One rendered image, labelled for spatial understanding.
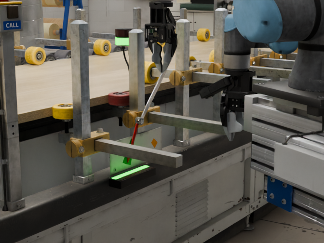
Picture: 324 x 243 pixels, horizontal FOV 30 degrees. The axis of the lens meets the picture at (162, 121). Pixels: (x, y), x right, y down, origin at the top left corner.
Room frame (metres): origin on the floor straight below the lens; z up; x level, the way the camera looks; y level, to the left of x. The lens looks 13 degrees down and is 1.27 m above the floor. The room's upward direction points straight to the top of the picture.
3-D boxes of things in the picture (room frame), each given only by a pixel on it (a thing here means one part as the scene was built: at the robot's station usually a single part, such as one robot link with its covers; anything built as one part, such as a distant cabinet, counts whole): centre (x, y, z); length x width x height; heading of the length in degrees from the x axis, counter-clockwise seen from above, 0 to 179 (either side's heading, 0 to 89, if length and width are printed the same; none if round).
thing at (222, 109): (1.70, -0.19, 0.91); 0.05 x 0.02 x 0.09; 143
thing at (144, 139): (1.84, 0.08, 0.75); 0.26 x 0.01 x 0.10; 143
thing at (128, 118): (1.90, 0.07, 0.85); 0.14 x 0.06 x 0.05; 143
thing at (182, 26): (2.08, -0.07, 0.90); 0.04 x 0.04 x 0.48; 53
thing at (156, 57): (1.83, 0.02, 1.04); 0.06 x 0.03 x 0.09; 163
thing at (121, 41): (1.91, 0.12, 1.09); 0.06 x 0.06 x 0.02
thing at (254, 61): (2.50, -0.38, 0.95); 0.14 x 0.06 x 0.05; 143
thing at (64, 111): (1.77, 0.29, 0.85); 0.08 x 0.08 x 0.11
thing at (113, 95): (1.97, 0.14, 0.85); 0.08 x 0.08 x 0.11
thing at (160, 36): (1.82, 0.01, 1.15); 0.09 x 0.08 x 0.12; 163
